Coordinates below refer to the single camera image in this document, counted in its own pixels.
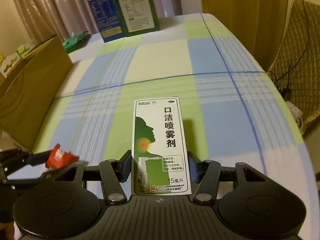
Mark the small red packet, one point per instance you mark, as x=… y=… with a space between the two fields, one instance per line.
x=59 y=158

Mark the tall blue carton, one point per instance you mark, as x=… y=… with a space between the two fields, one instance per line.
x=106 y=17

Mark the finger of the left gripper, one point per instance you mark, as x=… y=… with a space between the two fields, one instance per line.
x=41 y=178
x=32 y=158

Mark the brown cardboard box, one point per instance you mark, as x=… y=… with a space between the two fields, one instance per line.
x=29 y=89

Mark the white power strip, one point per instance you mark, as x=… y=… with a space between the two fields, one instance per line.
x=296 y=113

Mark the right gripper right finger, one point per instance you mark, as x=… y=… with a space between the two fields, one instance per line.
x=204 y=179

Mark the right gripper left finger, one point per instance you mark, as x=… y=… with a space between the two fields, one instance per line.
x=113 y=173

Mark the green plastic bag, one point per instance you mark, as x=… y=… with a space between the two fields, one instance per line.
x=77 y=41

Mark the tall green carton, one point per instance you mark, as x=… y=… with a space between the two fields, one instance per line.
x=137 y=16

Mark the pink curtain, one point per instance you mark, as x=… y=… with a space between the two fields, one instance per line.
x=66 y=18

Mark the checkered tablecloth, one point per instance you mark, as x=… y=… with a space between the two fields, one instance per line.
x=231 y=112

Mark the yellow curtain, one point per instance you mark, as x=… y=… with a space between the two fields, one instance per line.
x=258 y=24

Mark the green throat spray box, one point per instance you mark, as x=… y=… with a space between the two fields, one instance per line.
x=159 y=154

